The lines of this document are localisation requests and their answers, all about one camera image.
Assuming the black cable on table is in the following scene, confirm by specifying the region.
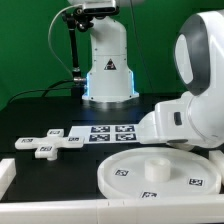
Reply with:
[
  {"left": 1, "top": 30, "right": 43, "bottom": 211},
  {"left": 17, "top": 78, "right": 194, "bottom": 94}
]
[{"left": 6, "top": 79, "right": 84, "bottom": 105}]

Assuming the grey camera cable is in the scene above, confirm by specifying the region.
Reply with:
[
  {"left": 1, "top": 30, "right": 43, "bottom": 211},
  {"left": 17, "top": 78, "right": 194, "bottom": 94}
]
[{"left": 47, "top": 4, "right": 81, "bottom": 80}]

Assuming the white round table top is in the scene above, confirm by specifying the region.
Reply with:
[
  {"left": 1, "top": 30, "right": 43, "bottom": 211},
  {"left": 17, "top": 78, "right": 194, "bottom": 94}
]
[{"left": 97, "top": 147, "right": 221, "bottom": 199}]

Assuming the white right border block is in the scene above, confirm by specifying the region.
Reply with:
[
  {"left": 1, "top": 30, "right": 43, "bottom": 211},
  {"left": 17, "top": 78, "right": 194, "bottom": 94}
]
[{"left": 209, "top": 150, "right": 224, "bottom": 185}]

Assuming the white cross-shaped table base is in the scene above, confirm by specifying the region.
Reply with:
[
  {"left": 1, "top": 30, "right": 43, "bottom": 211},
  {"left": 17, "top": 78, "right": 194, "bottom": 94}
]
[{"left": 15, "top": 129, "right": 84, "bottom": 161}]

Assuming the white left border block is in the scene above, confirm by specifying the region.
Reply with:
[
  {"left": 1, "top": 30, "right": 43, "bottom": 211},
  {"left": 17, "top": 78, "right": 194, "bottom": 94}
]
[{"left": 0, "top": 158, "right": 16, "bottom": 200}]

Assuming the white fiducial marker sheet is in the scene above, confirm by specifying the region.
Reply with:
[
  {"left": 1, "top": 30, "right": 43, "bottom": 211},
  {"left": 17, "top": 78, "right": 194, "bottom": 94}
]
[{"left": 69, "top": 124, "right": 139, "bottom": 144}]

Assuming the grey camera on mount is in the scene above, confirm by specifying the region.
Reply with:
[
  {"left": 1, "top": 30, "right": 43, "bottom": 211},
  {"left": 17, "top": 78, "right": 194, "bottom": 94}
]
[{"left": 82, "top": 0, "right": 118, "bottom": 15}]

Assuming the white front border rail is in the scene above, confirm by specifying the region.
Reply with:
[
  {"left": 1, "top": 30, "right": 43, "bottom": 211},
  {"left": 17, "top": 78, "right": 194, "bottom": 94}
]
[{"left": 0, "top": 194, "right": 224, "bottom": 224}]

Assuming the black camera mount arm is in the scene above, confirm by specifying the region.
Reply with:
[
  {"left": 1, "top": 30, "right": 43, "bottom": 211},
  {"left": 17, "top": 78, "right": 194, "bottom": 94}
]
[{"left": 62, "top": 8, "right": 93, "bottom": 96}]

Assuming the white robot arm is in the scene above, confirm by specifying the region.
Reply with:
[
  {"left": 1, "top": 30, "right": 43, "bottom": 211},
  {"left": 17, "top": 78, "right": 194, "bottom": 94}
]
[{"left": 68, "top": 0, "right": 224, "bottom": 150}]

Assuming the white border block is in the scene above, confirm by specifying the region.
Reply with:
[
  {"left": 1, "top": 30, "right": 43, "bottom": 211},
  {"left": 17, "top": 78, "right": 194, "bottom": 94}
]
[
  {"left": 0, "top": 158, "right": 16, "bottom": 200},
  {"left": 209, "top": 150, "right": 224, "bottom": 185}
]

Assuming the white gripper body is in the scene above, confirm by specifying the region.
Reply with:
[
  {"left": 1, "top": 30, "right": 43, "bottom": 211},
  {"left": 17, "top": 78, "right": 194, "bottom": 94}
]
[{"left": 137, "top": 99, "right": 196, "bottom": 146}]

